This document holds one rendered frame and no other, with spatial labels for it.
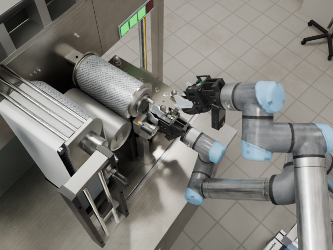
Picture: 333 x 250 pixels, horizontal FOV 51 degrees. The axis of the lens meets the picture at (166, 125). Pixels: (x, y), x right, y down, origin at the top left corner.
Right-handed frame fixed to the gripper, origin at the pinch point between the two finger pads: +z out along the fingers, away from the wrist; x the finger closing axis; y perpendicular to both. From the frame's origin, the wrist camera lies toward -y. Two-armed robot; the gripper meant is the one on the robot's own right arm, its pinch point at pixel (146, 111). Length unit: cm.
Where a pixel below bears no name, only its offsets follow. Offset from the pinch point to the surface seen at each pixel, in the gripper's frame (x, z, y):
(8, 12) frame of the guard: 41, -11, 85
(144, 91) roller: 4.1, -3.4, 21.1
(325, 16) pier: -226, -26, -98
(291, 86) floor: -145, -34, -109
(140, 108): 7.9, -4.4, 16.0
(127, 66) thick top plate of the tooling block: -17.6, 24.4, -5.8
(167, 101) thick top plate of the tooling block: -12.6, -1.6, -5.9
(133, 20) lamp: -30.0, 29.4, 10.1
